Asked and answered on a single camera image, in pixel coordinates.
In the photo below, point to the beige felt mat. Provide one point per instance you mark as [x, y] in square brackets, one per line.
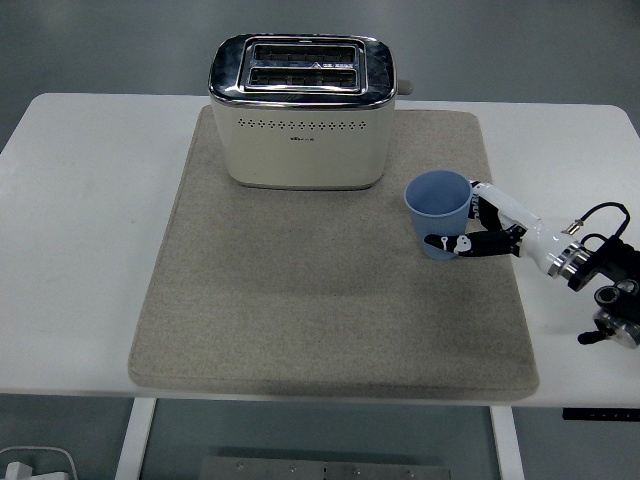
[330, 290]

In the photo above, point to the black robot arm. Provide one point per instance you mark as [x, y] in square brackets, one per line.
[605, 280]

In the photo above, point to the white table leg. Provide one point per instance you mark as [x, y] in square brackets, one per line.
[506, 442]
[135, 437]

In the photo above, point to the blue ribbed cup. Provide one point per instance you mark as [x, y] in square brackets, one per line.
[437, 212]

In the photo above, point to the black table control panel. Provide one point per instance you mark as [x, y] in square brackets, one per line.
[601, 414]

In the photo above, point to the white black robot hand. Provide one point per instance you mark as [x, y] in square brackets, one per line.
[505, 235]

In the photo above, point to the cream chrome toaster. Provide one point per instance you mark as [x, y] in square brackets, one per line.
[302, 112]

